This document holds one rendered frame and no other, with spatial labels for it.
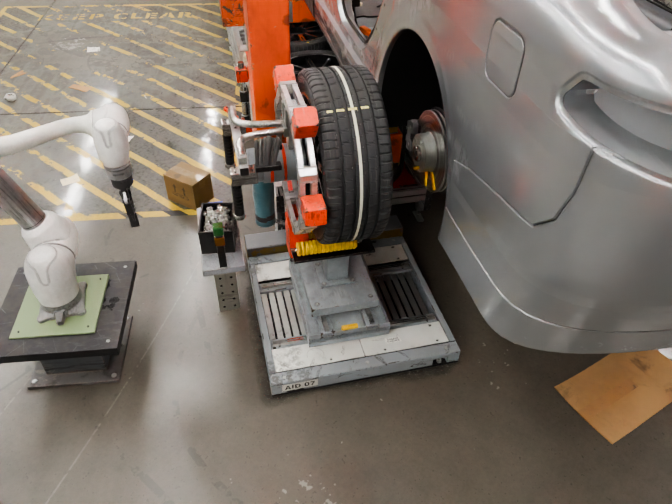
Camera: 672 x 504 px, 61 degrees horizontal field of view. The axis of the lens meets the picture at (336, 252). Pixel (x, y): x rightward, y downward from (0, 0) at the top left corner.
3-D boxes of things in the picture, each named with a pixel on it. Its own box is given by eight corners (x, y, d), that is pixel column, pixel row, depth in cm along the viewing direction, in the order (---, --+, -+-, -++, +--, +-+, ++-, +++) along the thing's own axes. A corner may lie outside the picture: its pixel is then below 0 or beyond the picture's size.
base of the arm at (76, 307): (36, 331, 220) (31, 322, 217) (41, 291, 236) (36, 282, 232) (86, 321, 224) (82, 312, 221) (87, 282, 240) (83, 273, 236)
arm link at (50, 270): (34, 311, 220) (13, 271, 205) (40, 278, 233) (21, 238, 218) (78, 304, 223) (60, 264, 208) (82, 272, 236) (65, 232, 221)
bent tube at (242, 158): (296, 159, 193) (295, 131, 186) (239, 165, 190) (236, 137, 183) (287, 133, 206) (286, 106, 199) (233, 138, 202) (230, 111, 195)
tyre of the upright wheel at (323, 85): (340, 141, 265) (374, 266, 235) (290, 146, 260) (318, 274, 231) (360, 24, 207) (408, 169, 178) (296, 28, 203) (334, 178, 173)
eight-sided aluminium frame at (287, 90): (318, 260, 215) (318, 132, 179) (301, 262, 214) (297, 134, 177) (292, 179, 254) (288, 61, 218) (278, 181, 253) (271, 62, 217)
